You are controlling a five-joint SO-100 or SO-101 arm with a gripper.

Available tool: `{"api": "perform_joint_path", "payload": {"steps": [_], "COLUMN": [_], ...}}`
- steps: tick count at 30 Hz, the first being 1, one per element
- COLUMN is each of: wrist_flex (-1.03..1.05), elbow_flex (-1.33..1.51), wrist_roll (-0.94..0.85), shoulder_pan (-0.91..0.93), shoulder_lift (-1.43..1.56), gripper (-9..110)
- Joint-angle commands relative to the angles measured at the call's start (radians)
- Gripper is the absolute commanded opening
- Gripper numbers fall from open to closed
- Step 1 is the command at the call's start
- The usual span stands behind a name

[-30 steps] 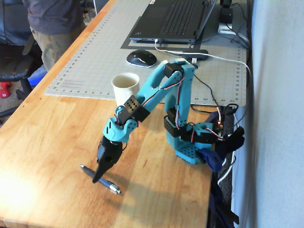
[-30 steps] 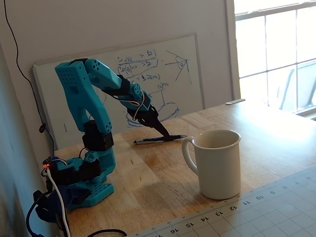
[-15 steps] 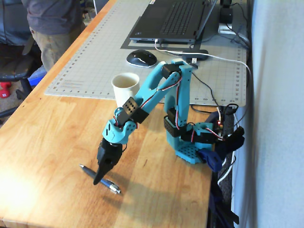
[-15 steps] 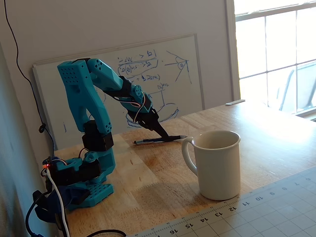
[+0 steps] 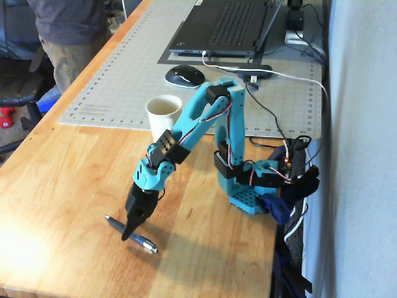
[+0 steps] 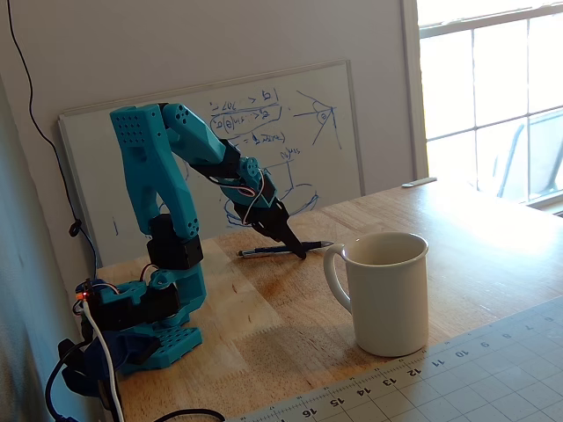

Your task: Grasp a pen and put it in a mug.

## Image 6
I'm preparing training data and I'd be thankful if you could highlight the blue table clamp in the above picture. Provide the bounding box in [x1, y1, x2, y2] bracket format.
[60, 331, 160, 397]

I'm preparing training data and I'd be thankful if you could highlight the black wall cable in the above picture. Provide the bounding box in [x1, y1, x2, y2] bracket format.
[5, 0, 100, 270]

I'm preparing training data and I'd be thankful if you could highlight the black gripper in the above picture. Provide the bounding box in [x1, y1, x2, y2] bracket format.
[228, 193, 308, 260]

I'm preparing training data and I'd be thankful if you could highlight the thin black cable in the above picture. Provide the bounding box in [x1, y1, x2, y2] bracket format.
[143, 408, 226, 422]

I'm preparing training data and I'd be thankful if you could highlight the white framed window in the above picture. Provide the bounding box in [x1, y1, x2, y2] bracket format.
[413, 0, 563, 217]

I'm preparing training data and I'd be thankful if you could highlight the blue and silver pen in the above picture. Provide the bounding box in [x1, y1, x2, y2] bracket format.
[238, 239, 334, 259]

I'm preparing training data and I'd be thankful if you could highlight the cream ceramic mug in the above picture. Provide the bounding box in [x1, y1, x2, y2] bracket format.
[323, 231, 430, 358]

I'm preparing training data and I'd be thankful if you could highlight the whiteboard with blue writing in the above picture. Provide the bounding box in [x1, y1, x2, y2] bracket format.
[57, 59, 366, 270]

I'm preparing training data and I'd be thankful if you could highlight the white cable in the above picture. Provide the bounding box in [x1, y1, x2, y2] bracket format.
[82, 299, 127, 422]

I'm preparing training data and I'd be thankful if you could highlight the grey gridded cutting mat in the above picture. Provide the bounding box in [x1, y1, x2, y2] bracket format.
[232, 296, 563, 422]

